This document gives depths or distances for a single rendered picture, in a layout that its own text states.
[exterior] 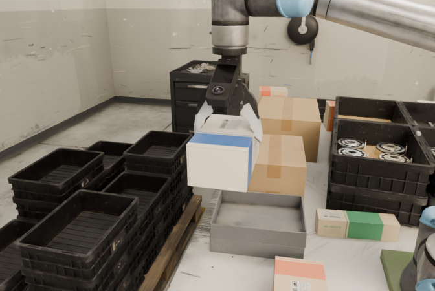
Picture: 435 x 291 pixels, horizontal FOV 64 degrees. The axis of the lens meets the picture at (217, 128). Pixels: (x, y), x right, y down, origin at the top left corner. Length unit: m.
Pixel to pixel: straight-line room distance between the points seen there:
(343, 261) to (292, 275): 0.23
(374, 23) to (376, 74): 3.93
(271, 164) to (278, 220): 0.21
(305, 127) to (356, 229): 0.57
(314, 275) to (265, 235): 0.18
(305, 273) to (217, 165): 0.39
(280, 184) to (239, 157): 0.63
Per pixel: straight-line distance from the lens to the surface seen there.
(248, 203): 1.20
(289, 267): 0.95
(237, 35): 0.70
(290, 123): 1.60
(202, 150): 0.67
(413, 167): 1.22
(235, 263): 1.06
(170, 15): 4.83
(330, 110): 2.05
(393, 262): 1.12
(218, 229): 1.03
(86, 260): 1.32
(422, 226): 0.93
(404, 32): 0.75
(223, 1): 0.69
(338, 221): 1.17
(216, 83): 0.67
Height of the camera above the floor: 1.39
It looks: 20 degrees down
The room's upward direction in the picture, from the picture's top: straight up
